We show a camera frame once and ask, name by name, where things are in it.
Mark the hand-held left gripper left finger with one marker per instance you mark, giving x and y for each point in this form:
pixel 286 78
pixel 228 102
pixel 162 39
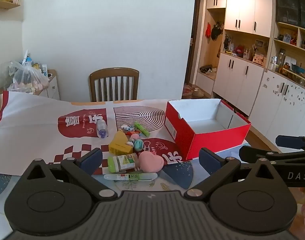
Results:
pixel 91 161

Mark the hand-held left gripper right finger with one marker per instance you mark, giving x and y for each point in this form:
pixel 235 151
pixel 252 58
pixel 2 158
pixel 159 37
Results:
pixel 210 160

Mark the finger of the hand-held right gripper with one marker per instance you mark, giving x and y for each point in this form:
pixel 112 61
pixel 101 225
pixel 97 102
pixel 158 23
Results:
pixel 257 152
pixel 290 141

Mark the jar with green lid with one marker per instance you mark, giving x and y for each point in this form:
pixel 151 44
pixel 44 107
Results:
pixel 122 162

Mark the yellow box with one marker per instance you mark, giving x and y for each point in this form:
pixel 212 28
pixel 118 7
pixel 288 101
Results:
pixel 120 145

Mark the red cardboard box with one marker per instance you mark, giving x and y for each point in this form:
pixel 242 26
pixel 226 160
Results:
pixel 182 132

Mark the white tube with green label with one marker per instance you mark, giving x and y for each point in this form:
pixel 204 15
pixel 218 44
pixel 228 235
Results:
pixel 130 176

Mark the pink ball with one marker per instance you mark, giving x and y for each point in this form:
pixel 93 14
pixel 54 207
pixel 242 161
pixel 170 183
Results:
pixel 135 137

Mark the teal pencil sharpener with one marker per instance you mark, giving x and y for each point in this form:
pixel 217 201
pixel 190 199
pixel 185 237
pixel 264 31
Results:
pixel 138 145

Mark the red orange toy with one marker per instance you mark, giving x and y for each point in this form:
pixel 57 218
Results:
pixel 133 131

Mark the metal binder clip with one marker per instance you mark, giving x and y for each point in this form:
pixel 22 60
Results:
pixel 147 145

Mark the pink heart case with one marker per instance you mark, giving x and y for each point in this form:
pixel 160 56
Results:
pixel 150 162

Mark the green marker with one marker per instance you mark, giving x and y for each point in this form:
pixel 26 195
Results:
pixel 141 129

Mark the small clear water bottle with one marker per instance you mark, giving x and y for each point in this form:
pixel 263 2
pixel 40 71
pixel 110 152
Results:
pixel 102 127

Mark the blue patterned tablecloth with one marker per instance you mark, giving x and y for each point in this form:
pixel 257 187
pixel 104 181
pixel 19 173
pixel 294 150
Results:
pixel 177 175

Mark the pair of slippers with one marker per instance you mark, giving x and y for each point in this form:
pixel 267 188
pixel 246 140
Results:
pixel 198 93

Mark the patterned doormat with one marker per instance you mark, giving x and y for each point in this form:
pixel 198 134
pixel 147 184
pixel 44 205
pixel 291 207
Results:
pixel 188 90

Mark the clutter on open shelves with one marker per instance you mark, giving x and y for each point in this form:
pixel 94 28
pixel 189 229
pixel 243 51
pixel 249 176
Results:
pixel 290 62

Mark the small white drawer cabinet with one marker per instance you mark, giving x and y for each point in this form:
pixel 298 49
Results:
pixel 52 87

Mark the wooden chair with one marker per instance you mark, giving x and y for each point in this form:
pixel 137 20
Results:
pixel 113 75

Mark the black bag on bench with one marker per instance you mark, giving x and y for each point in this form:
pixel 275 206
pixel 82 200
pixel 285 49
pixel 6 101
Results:
pixel 205 68

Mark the clear plastic bag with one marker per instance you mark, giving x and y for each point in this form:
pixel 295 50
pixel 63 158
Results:
pixel 28 78

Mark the pile of toiletries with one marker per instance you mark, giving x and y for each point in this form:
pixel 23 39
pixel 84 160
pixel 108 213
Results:
pixel 32 62

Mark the dark brown door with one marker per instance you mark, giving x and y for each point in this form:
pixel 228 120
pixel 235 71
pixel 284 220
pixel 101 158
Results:
pixel 195 42

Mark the clear plastic cover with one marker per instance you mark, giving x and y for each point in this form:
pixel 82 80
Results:
pixel 1 76

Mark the black hanging bag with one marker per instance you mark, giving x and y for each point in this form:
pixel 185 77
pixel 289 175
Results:
pixel 216 31

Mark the red hat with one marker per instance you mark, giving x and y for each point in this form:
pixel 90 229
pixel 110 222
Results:
pixel 208 30

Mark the white cupboard wall unit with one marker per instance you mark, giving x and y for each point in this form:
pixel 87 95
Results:
pixel 242 7

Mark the wooden wall shelf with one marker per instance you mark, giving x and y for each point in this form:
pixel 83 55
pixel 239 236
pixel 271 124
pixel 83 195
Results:
pixel 5 3

